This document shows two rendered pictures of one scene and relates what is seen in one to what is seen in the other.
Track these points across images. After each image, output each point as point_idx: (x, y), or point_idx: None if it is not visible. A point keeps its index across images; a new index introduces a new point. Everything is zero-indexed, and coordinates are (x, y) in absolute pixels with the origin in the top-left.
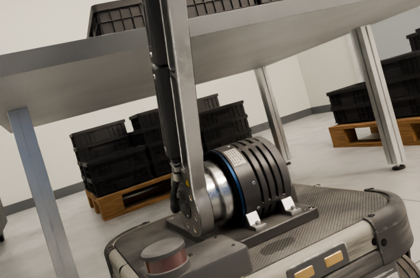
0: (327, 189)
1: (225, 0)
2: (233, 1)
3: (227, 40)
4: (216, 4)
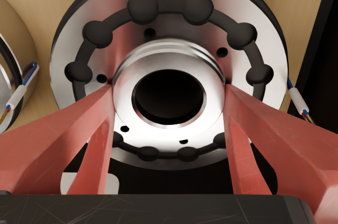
0: None
1: (119, 181)
2: (168, 171)
3: None
4: (63, 171)
